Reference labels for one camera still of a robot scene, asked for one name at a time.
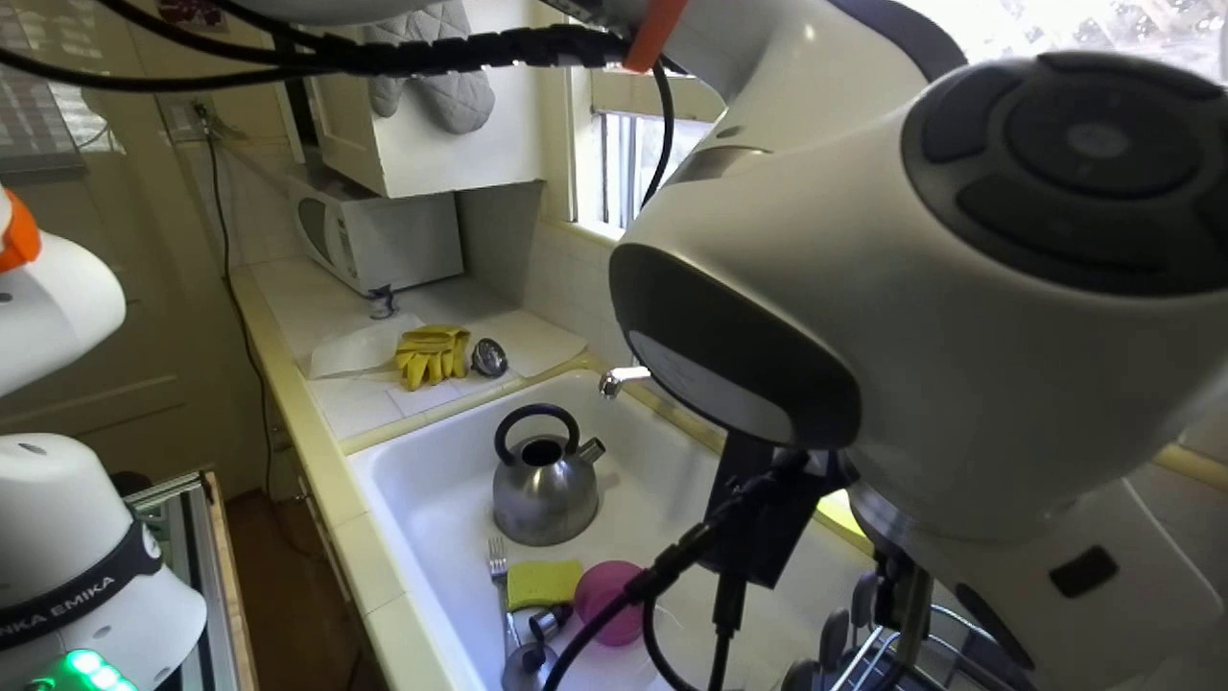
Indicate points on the grey oven mitt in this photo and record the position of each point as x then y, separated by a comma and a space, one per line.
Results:
445, 90

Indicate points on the wood edged metal cart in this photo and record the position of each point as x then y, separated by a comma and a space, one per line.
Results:
225, 578

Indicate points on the metal utensil in sink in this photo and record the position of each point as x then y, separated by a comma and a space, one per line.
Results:
532, 652

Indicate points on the white upper cabinet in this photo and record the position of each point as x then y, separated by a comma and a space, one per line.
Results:
424, 157

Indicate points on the yellow sponge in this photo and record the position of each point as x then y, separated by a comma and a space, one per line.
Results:
544, 586

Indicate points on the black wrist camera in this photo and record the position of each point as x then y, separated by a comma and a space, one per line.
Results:
763, 510

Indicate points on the small metal sink strainer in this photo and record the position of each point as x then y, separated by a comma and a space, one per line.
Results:
487, 359

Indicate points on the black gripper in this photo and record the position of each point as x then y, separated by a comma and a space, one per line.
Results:
907, 596

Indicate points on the yellow rubber gloves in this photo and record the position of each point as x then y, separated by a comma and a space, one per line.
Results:
430, 359

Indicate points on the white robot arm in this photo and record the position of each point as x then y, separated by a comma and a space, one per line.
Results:
1022, 383

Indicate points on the white microwave oven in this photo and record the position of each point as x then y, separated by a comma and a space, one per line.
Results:
385, 243

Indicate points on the white ceramic sink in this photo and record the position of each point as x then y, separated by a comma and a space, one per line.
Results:
424, 510

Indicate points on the white wall outlet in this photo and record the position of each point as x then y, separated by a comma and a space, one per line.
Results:
189, 119

